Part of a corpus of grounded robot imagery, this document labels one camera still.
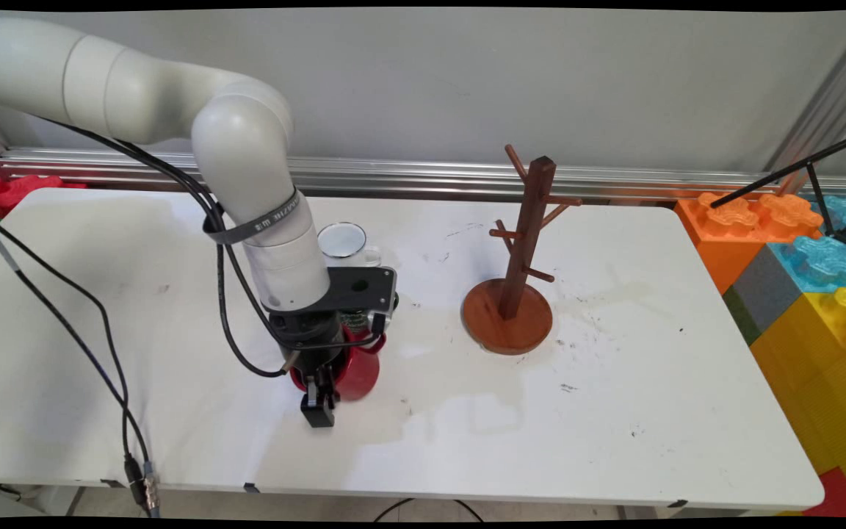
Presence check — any orange giant building block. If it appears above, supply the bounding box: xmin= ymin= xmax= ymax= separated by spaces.
xmin=674 ymin=192 xmax=824 ymax=295

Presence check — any black cable with metal plug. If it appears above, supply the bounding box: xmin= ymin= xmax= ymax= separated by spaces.
xmin=0 ymin=99 xmax=303 ymax=515

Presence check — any horizontal aluminium frame rail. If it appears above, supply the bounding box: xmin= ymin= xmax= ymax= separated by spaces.
xmin=0 ymin=147 xmax=846 ymax=203

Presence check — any brown wooden mug tree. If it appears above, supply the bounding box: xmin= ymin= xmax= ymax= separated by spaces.
xmin=462 ymin=145 xmax=584 ymax=356

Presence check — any translucent blue building block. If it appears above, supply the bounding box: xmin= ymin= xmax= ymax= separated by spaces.
xmin=809 ymin=195 xmax=846 ymax=247
xmin=767 ymin=235 xmax=846 ymax=295

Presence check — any yellow giant building block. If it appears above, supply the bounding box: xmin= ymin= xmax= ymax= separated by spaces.
xmin=750 ymin=287 xmax=846 ymax=515

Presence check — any red giant building block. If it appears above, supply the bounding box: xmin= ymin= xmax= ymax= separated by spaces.
xmin=805 ymin=467 xmax=846 ymax=519

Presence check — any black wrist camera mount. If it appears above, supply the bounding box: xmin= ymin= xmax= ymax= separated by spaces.
xmin=320 ymin=267 xmax=399 ymax=317

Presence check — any black cable under table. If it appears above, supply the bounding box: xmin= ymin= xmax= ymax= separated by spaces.
xmin=373 ymin=498 xmax=484 ymax=522

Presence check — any grey giant building block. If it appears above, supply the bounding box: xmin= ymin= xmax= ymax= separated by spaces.
xmin=723 ymin=246 xmax=806 ymax=346

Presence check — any slanted aluminium frame post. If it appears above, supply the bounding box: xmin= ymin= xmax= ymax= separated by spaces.
xmin=764 ymin=11 xmax=846 ymax=177

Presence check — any red enamel mug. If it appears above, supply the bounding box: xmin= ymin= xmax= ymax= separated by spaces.
xmin=289 ymin=325 xmax=387 ymax=402

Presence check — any black tripod stand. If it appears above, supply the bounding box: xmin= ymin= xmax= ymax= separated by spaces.
xmin=709 ymin=129 xmax=846 ymax=251

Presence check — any grey printed velcro strap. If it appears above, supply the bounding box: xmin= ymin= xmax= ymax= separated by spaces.
xmin=203 ymin=190 xmax=299 ymax=245

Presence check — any white enamel mug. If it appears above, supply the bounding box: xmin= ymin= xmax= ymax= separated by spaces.
xmin=318 ymin=222 xmax=383 ymax=268

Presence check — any dark green enamel mug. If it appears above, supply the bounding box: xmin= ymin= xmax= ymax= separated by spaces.
xmin=339 ymin=292 xmax=400 ymax=331

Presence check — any black camera cable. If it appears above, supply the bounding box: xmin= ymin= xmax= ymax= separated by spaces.
xmin=0 ymin=99 xmax=387 ymax=515

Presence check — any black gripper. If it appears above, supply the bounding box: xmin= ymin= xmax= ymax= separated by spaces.
xmin=269 ymin=309 xmax=347 ymax=428

